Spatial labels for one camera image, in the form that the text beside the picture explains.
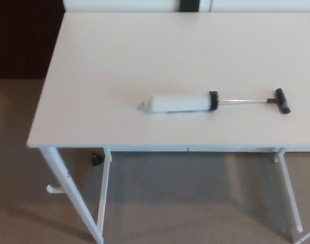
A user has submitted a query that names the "white air pump black handle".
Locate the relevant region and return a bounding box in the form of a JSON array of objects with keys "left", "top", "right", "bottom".
[{"left": 136, "top": 88, "right": 292, "bottom": 115}]

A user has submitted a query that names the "white desk with metal legs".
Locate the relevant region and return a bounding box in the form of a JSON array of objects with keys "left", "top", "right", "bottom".
[{"left": 26, "top": 11, "right": 310, "bottom": 244}]

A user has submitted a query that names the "black rectangular panel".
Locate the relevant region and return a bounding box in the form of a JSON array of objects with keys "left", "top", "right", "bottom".
[{"left": 179, "top": 0, "right": 201, "bottom": 13}]

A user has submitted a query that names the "white cabinet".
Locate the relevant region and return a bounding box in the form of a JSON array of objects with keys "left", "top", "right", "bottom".
[{"left": 63, "top": 0, "right": 310, "bottom": 13}]

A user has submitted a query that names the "dark brown wall panel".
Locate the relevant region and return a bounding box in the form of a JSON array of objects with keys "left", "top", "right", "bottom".
[{"left": 0, "top": 0, "right": 67, "bottom": 80}]

